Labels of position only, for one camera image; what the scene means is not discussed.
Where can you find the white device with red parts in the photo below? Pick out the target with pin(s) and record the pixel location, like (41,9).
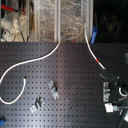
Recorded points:
(15,20)

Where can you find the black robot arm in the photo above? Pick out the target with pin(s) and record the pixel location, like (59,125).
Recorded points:
(121,104)

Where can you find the blue clamp top right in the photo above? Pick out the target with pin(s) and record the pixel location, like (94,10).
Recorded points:
(94,34)

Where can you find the black perforated board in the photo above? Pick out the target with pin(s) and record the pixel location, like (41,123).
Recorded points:
(75,70)

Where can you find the blue object bottom left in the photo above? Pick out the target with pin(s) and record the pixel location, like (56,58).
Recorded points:
(2,120)

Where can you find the clear plastic wrapped bin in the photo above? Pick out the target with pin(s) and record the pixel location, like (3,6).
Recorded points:
(67,19)

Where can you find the grey cable clip centre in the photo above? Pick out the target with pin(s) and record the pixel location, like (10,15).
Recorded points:
(53,90)

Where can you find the grey cable clip lower left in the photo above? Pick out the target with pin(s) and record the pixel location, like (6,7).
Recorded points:
(37,105)

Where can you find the grey cable clip right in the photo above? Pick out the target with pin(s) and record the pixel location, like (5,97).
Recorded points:
(106,92)

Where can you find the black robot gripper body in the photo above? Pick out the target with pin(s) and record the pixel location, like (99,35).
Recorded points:
(113,79)

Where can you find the grey cable clip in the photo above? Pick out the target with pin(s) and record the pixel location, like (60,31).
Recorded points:
(106,92)
(37,105)
(53,90)

